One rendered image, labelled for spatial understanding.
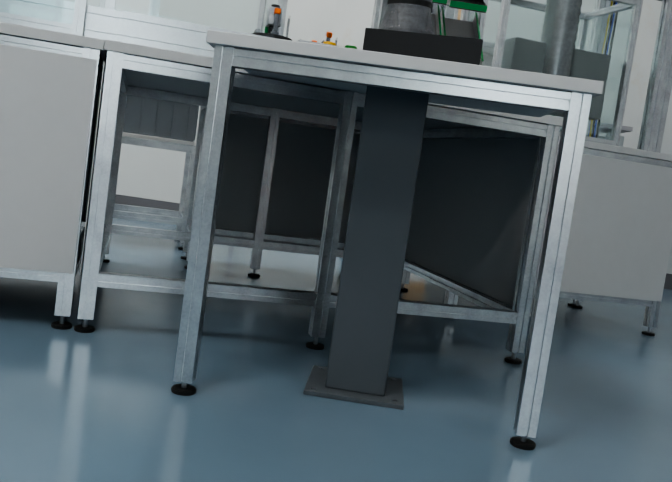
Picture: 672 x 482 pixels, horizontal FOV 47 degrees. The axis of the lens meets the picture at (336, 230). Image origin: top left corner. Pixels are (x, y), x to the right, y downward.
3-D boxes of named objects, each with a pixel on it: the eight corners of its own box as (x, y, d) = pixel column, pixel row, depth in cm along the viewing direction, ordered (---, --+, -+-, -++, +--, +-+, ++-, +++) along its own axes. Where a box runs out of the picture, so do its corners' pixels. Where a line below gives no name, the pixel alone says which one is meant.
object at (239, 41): (602, 94, 170) (604, 81, 169) (205, 42, 175) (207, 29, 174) (539, 117, 239) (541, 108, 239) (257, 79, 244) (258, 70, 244)
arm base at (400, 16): (440, 41, 195) (445, 1, 193) (382, 33, 193) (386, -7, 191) (426, 46, 209) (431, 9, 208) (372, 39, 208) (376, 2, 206)
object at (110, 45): (564, 126, 258) (565, 117, 258) (103, 49, 219) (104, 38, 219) (416, 130, 394) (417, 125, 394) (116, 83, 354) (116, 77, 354)
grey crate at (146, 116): (195, 142, 434) (200, 101, 432) (80, 126, 417) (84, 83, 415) (190, 142, 475) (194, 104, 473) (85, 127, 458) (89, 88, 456)
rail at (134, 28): (397, 91, 251) (401, 58, 250) (116, 44, 227) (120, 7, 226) (391, 92, 256) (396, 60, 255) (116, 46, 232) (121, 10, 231)
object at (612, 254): (658, 336, 365) (689, 157, 358) (444, 318, 335) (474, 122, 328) (578, 306, 430) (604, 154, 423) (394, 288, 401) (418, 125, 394)
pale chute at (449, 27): (479, 70, 265) (483, 60, 261) (442, 64, 263) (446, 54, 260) (473, 22, 283) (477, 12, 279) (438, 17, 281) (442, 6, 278)
